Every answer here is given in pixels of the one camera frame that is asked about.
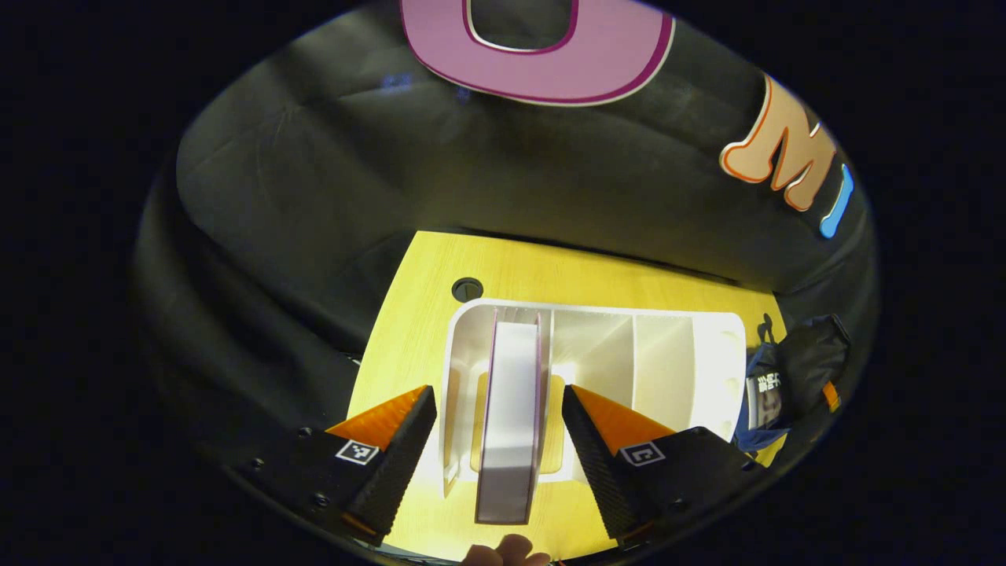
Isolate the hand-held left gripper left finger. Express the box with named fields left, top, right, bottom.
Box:
left=227, top=384, right=439, bottom=548

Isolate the white bookshelf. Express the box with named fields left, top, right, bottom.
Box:
left=439, top=299, right=748, bottom=501

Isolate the blue schoolbag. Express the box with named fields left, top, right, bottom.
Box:
left=732, top=313, right=854, bottom=456

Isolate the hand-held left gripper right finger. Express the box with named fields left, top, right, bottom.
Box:
left=560, top=384, right=760, bottom=552

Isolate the pink edged book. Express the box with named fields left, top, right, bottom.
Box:
left=474, top=309, right=545, bottom=527

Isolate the black backdrop cloth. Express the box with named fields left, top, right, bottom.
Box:
left=132, top=0, right=879, bottom=504

